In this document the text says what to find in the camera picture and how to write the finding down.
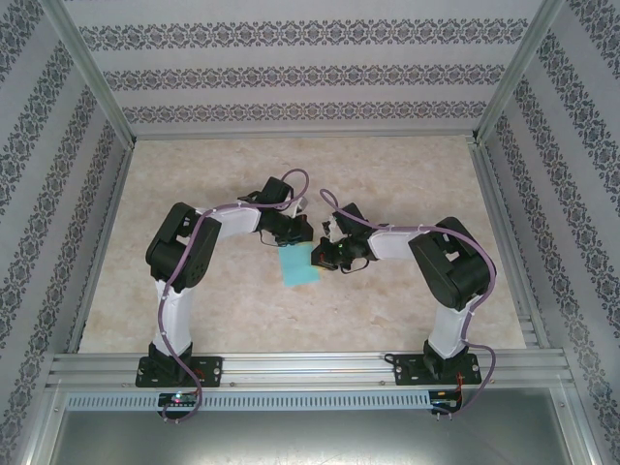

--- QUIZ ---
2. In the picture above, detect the light blue cloth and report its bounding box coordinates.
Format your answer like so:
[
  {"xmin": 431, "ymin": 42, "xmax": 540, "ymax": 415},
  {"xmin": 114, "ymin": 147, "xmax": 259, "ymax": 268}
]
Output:
[{"xmin": 278, "ymin": 239, "xmax": 324, "ymax": 287}]

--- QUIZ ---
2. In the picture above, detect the grey metal sheet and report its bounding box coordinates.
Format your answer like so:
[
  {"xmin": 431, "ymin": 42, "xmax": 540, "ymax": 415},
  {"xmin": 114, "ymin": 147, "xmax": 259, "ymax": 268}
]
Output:
[{"xmin": 47, "ymin": 387, "xmax": 577, "ymax": 465}]

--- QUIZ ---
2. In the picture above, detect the aluminium mounting beam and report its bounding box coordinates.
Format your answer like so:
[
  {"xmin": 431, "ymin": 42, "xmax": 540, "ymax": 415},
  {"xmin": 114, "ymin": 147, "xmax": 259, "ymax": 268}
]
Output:
[{"xmin": 46, "ymin": 351, "xmax": 573, "ymax": 388}]

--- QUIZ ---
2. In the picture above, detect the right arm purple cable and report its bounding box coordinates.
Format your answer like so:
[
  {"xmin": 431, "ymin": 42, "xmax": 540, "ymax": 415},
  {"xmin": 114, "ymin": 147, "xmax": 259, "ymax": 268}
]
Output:
[{"xmin": 319, "ymin": 188, "xmax": 499, "ymax": 418}]

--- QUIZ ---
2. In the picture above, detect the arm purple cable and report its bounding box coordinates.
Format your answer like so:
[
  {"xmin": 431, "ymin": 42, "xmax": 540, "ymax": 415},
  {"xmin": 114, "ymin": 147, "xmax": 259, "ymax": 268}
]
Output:
[
  {"xmin": 157, "ymin": 168, "xmax": 311, "ymax": 422},
  {"xmin": 319, "ymin": 188, "xmax": 499, "ymax": 418}
]

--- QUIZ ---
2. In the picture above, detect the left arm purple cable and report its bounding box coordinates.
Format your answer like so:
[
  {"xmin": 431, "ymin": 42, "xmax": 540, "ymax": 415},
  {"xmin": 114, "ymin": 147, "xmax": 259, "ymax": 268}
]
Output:
[{"xmin": 157, "ymin": 168, "xmax": 311, "ymax": 422}]

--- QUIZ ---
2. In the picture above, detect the aluminium back wall rail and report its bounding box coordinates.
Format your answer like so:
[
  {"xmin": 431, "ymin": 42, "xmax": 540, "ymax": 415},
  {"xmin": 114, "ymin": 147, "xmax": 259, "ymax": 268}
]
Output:
[{"xmin": 130, "ymin": 128, "xmax": 481, "ymax": 141}]

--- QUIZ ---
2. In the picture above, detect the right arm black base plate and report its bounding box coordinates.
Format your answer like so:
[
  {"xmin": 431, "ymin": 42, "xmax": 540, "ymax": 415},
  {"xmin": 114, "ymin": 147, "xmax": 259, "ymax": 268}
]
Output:
[{"xmin": 391, "ymin": 353, "xmax": 483, "ymax": 388}]

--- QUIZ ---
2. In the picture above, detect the grey slotted cable duct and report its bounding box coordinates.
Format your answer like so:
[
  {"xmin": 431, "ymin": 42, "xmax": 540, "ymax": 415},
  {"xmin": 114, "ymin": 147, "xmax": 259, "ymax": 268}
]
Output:
[{"xmin": 65, "ymin": 389, "xmax": 432, "ymax": 411}]

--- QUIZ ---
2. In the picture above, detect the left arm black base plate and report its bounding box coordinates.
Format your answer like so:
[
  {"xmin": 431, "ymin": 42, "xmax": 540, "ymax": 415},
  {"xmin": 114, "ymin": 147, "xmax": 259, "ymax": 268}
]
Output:
[{"xmin": 135, "ymin": 356, "xmax": 224, "ymax": 388}]

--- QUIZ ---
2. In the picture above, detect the aluminium table side rail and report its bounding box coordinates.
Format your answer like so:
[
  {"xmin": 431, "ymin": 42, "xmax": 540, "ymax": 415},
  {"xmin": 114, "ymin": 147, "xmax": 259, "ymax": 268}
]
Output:
[
  {"xmin": 467, "ymin": 138, "xmax": 553, "ymax": 350},
  {"xmin": 65, "ymin": 138, "xmax": 140, "ymax": 355}
]

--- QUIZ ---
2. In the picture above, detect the aluminium frame post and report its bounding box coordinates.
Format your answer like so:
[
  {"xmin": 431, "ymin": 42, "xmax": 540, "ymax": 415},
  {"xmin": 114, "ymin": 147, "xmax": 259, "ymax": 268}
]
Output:
[
  {"xmin": 472, "ymin": 0, "xmax": 568, "ymax": 144},
  {"xmin": 47, "ymin": 0, "xmax": 137, "ymax": 146}
]

